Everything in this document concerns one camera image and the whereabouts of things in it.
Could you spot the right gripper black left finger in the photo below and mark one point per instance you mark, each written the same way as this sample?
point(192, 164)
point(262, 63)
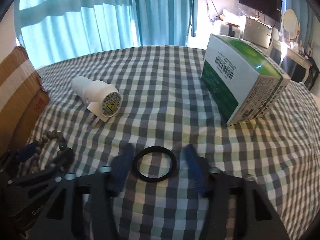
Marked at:
point(81, 206)

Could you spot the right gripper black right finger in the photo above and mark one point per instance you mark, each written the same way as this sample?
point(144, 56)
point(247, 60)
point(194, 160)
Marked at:
point(255, 216)

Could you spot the white plug adapter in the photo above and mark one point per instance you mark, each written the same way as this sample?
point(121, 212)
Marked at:
point(103, 100)

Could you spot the green white carton box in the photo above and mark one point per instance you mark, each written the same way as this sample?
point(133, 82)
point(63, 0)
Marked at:
point(243, 81)

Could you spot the brown cardboard box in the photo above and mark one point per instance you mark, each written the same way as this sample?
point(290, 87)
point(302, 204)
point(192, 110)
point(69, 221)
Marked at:
point(23, 99)

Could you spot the checkered tablecloth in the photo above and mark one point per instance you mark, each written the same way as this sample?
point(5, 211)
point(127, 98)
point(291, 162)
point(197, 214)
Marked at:
point(166, 104)

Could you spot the white dressing table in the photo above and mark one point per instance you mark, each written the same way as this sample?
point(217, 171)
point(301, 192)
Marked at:
point(298, 68)

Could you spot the teal window curtain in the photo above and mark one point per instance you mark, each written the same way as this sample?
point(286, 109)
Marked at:
point(52, 31)

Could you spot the silver mini fridge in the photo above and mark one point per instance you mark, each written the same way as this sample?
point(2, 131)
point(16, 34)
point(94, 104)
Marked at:
point(258, 33)

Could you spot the white suitcase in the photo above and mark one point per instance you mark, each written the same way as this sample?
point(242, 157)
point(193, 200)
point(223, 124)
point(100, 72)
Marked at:
point(231, 30)

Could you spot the oval vanity mirror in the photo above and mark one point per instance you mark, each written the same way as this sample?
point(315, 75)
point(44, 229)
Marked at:
point(291, 24)

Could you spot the black wall television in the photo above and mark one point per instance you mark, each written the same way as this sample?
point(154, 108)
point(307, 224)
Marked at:
point(270, 8)

